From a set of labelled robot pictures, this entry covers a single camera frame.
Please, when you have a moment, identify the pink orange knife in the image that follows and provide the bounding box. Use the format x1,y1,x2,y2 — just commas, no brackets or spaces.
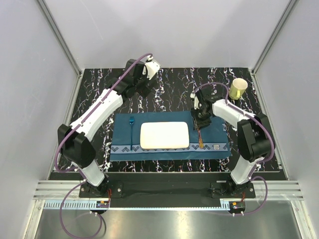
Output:
197,129,204,149

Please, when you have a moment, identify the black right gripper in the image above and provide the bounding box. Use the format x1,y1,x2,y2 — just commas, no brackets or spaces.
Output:
190,106,211,131

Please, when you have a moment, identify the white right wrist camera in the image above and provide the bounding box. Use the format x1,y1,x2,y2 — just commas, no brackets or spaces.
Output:
190,93,201,110

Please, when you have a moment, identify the aluminium frame post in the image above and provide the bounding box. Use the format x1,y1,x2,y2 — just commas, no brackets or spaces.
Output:
252,0,299,74
35,0,82,76

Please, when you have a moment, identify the grey cable duct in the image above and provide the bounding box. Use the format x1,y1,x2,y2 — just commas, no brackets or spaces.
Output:
43,200,247,210

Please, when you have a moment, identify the left aluminium frame post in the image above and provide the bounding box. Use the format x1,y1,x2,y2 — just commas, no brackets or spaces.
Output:
35,0,82,76

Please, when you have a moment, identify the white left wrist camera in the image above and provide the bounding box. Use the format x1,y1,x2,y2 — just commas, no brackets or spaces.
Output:
143,56,160,80

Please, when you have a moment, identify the right aluminium frame post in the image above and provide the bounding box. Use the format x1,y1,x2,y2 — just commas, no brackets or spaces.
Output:
252,0,299,74

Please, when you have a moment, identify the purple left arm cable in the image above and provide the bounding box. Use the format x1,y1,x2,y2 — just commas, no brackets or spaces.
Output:
54,52,153,237

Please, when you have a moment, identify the aluminium front rail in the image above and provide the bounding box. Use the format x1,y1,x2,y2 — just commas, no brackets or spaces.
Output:
34,180,304,201

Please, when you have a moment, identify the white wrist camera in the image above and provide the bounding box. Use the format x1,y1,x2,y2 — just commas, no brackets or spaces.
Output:
143,56,160,80
190,93,201,110

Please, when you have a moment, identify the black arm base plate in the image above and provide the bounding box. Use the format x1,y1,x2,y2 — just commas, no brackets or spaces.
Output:
79,172,256,199

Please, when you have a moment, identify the white rectangular plate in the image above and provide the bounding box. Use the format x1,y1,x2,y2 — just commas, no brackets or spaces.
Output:
140,121,190,149

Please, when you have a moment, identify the blue small fork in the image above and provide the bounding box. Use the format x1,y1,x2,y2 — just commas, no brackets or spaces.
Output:
129,117,135,152

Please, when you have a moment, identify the blue patterned cloth placemat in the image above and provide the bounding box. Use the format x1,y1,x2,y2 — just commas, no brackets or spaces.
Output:
110,111,231,161

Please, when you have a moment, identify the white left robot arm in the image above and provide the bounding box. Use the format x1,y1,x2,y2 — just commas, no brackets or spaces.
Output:
56,55,160,197

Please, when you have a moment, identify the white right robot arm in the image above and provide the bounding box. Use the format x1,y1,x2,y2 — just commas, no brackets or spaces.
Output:
190,89,275,198

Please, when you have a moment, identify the yellow mug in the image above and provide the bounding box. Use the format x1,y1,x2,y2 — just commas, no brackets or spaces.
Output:
229,78,248,100

